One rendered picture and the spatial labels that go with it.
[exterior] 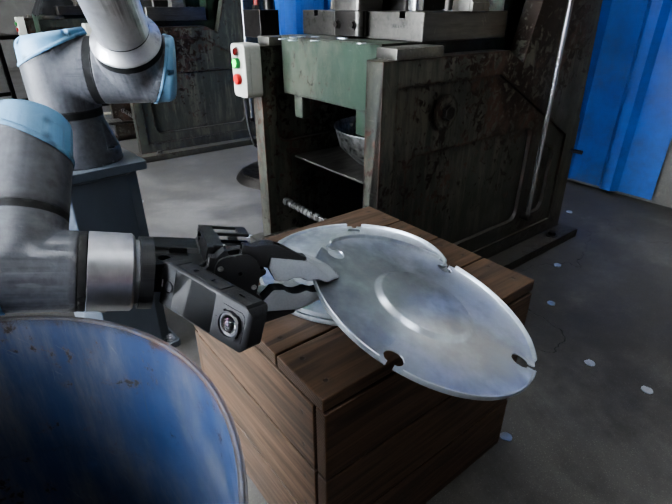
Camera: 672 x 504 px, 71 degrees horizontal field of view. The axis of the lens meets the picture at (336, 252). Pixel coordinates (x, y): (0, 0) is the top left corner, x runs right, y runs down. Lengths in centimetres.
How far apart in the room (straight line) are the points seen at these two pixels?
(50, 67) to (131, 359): 64
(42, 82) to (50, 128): 47
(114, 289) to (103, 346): 5
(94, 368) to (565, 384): 93
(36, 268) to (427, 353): 37
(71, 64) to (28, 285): 57
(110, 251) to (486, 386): 39
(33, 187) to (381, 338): 35
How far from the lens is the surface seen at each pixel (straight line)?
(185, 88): 273
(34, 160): 50
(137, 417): 50
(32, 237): 48
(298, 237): 83
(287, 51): 137
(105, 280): 46
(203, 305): 44
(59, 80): 98
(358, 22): 123
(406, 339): 52
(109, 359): 47
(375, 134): 103
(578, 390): 116
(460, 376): 52
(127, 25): 87
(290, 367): 56
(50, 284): 47
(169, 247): 52
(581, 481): 99
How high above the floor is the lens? 72
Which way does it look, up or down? 28 degrees down
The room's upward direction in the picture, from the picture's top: straight up
